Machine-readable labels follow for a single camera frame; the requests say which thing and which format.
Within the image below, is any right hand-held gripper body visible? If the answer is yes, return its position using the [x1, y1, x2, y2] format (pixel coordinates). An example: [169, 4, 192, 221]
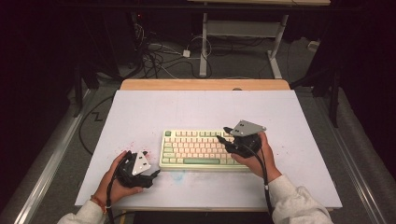
[225, 119, 268, 159]

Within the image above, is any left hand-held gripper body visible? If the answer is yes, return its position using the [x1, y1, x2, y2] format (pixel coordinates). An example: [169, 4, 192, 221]
[116, 150, 154, 189]

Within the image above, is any green and cream keyboard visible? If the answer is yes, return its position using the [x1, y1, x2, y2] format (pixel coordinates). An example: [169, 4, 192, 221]
[159, 129, 250, 173]

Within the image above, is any person's left hand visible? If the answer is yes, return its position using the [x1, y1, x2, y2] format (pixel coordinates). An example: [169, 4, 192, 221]
[92, 150, 145, 208]

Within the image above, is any person's right hand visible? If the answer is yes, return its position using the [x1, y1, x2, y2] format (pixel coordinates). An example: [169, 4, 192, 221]
[230, 132, 283, 183]

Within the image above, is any white table mat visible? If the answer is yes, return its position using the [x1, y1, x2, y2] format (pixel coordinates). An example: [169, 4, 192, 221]
[75, 90, 343, 210]

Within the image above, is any black stand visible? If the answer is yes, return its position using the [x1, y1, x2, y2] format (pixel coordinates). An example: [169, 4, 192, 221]
[72, 60, 102, 119]
[289, 60, 341, 129]

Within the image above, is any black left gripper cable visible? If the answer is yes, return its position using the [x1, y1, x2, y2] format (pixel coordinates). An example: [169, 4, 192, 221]
[105, 157, 132, 224]

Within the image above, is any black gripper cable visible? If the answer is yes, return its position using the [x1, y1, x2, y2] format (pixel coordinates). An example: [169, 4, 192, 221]
[241, 143, 276, 217]
[105, 157, 132, 224]

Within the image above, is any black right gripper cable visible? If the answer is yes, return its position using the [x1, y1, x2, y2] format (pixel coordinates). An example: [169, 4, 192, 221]
[241, 143, 276, 217]

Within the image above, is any black floor cable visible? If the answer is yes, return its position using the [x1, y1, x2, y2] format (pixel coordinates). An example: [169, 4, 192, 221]
[78, 95, 115, 157]

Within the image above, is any red bracelet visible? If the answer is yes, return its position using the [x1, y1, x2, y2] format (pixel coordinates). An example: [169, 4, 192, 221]
[90, 194, 106, 215]

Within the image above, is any grey metal floor rail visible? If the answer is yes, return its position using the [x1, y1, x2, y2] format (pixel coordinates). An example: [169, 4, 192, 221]
[12, 89, 95, 224]
[321, 99, 389, 224]

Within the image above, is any white desk frame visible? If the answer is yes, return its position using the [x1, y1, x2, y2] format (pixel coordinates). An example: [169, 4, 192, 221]
[198, 12, 290, 79]

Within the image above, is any tangle of floor cables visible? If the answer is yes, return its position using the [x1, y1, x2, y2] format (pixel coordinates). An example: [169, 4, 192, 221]
[132, 22, 216, 79]

